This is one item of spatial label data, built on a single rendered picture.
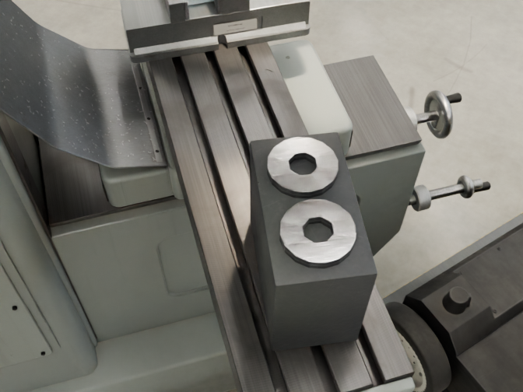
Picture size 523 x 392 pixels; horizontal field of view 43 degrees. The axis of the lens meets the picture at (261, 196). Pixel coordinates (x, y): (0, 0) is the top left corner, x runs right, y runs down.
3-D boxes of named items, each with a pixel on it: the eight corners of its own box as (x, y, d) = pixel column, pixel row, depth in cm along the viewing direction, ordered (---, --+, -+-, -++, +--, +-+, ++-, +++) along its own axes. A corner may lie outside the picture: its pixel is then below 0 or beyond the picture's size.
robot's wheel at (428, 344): (439, 401, 137) (464, 365, 121) (421, 414, 135) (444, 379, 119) (379, 326, 147) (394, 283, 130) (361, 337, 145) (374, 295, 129)
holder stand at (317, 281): (326, 210, 103) (340, 124, 87) (358, 341, 90) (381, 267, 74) (250, 218, 102) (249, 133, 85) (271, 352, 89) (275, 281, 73)
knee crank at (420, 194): (482, 178, 164) (489, 163, 159) (493, 197, 160) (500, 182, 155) (401, 198, 160) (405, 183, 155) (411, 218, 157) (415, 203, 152)
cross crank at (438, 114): (438, 110, 165) (450, 75, 155) (460, 145, 158) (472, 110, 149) (380, 123, 162) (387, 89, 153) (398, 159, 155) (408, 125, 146)
